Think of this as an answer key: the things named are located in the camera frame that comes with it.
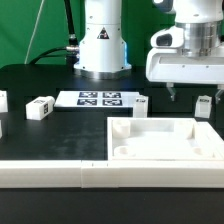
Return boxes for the black thick cable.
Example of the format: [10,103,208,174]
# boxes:
[28,0,81,65]

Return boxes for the white front obstacle bar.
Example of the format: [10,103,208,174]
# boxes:
[0,160,224,188]

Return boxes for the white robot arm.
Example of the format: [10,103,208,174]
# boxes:
[74,0,224,98]

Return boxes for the thin white cable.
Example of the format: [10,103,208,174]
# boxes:
[24,0,45,65]

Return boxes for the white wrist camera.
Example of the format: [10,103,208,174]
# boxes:
[151,26,184,48]

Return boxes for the white square tabletop part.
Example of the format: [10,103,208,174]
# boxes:
[107,117,224,161]

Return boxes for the white marker plate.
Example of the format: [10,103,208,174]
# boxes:
[55,91,139,108]

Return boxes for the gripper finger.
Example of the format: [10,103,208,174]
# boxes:
[166,83,176,101]
[215,84,224,104]

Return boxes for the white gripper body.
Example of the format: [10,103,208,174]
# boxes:
[146,46,224,85]

